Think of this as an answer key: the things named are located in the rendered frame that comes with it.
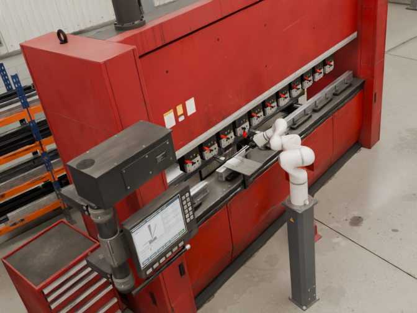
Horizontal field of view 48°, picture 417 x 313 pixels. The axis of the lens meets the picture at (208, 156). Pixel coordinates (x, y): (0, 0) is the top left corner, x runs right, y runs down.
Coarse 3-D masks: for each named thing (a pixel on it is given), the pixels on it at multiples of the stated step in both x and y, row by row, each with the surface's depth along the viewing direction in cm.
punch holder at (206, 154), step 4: (212, 136) 352; (208, 140) 350; (212, 140) 353; (216, 140) 357; (200, 144) 347; (204, 144) 348; (208, 144) 351; (212, 144) 354; (216, 144) 357; (200, 148) 350; (212, 148) 355; (216, 148) 359; (200, 152) 353; (204, 152) 349; (208, 152) 353; (212, 152) 357; (216, 152) 360; (200, 156) 356; (204, 156) 352; (208, 156) 355
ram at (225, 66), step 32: (288, 0) 379; (320, 0) 416; (352, 0) 461; (192, 32) 310; (224, 32) 331; (256, 32) 359; (288, 32) 391; (320, 32) 431; (352, 32) 479; (160, 64) 294; (192, 64) 316; (224, 64) 340; (256, 64) 370; (288, 64) 404; (160, 96) 301; (192, 96) 324; (224, 96) 350; (256, 96) 381; (192, 128) 333
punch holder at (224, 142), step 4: (228, 124) 363; (224, 128) 360; (228, 128) 364; (232, 128) 368; (220, 132) 358; (224, 132) 362; (228, 132) 366; (232, 132) 369; (216, 136) 363; (228, 136) 366; (232, 136) 370; (220, 140) 362; (224, 140) 364; (228, 140) 368; (232, 140) 372; (220, 144) 364; (224, 144) 365; (228, 144) 369
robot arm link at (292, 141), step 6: (282, 138) 338; (288, 138) 338; (294, 138) 332; (288, 144) 321; (294, 144) 318; (300, 144) 339; (300, 150) 301; (306, 150) 301; (312, 150) 303; (306, 156) 299; (312, 156) 300; (306, 162) 300; (312, 162) 302
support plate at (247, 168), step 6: (240, 156) 385; (246, 162) 376; (252, 162) 375; (228, 168) 373; (234, 168) 371; (240, 168) 370; (246, 168) 368; (252, 168) 367; (258, 168) 368; (246, 174) 362
